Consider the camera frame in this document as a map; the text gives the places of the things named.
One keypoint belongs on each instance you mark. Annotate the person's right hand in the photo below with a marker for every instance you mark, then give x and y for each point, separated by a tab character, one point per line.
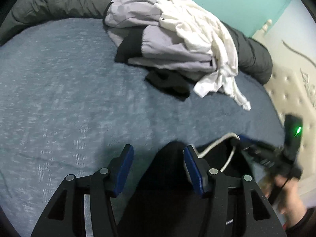
291	200

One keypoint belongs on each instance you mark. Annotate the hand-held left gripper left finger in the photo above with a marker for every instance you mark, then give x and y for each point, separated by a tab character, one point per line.
123	170

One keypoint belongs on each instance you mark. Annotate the small black garment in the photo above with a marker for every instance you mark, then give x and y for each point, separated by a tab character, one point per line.
170	84

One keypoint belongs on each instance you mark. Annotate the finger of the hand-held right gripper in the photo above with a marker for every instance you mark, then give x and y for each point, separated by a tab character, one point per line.
249	140

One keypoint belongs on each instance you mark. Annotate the white garment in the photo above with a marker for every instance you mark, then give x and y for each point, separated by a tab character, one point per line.
197	17

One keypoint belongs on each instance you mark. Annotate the bed with blue sheet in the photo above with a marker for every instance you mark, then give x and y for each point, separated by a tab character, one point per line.
74	91

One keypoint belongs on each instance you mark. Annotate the black t-shirt with white collar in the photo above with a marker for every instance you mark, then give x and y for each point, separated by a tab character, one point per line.
163	172

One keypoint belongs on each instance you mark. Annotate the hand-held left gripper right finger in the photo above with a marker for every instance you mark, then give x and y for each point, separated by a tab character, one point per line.
195	170

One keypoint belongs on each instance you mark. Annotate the rolled dark grey duvet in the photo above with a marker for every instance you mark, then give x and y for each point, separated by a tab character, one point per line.
61	0

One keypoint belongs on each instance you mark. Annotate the cream tufted headboard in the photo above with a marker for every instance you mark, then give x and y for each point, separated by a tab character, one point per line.
291	84

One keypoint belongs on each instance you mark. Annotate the light grey garment black cuffs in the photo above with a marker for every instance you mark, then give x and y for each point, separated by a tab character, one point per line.
160	47

